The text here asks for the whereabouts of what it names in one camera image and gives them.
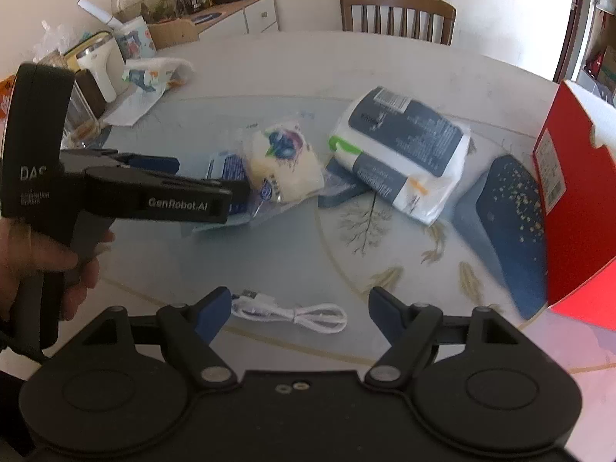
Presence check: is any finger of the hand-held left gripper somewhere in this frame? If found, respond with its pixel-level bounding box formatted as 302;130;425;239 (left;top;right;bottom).
60;149;181;178
84;166;251;224

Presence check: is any white sideboard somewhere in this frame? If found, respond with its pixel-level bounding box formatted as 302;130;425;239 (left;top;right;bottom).
147;0;280;50

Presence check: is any cardboard box with green print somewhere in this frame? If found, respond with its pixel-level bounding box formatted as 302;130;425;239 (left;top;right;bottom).
597;45;616;104

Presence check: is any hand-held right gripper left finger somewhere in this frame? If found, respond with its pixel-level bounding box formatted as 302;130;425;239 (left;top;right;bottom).
85;286;239;390

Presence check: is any clear plastic bag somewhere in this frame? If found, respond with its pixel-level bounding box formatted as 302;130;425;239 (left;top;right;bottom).
33;22;68;65

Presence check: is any white wooden wall cabinet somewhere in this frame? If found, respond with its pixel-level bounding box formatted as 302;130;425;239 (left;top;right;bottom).
558;0;616;107

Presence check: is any clear glass tank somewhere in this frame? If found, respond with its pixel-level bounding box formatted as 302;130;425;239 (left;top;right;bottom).
112;0;180;25

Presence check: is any white marble desktop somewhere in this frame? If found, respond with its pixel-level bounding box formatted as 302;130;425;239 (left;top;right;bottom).
0;30;616;386

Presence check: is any white paper roll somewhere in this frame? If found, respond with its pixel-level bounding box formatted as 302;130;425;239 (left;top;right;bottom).
77;0;121;26

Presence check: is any orange packet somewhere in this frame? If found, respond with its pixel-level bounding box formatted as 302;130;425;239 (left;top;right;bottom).
0;76;16;123

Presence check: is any blueberry print bread packet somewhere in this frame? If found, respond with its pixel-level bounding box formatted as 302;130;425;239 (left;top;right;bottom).
239;122;325;206

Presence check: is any white kettle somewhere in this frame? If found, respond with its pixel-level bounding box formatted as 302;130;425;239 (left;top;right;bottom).
74;33;127;103

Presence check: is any blue tissue pack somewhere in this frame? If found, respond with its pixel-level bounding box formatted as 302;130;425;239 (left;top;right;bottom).
192;151;256;238

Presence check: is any red cardboard box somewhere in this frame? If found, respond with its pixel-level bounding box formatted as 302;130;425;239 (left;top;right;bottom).
532;78;616;333

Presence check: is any paper towel pack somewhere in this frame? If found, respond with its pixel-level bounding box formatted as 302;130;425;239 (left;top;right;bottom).
102;57;194;127

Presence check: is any person's left hand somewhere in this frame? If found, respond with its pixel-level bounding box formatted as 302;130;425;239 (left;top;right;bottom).
0;216;116;323

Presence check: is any clear drinking glass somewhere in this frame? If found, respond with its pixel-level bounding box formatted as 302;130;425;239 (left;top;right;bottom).
62;87;103;149

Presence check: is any white navy wet wipes pack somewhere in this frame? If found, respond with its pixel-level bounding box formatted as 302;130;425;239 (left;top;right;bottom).
328;85;471;226

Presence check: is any open brown cardboard box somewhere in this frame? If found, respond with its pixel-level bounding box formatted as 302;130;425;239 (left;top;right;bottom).
146;17;200;50

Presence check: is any white cable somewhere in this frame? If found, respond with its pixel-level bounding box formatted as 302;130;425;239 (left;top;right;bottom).
230;289;348;334

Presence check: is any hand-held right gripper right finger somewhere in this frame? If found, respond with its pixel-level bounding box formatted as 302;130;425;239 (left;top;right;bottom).
365;286;524;389

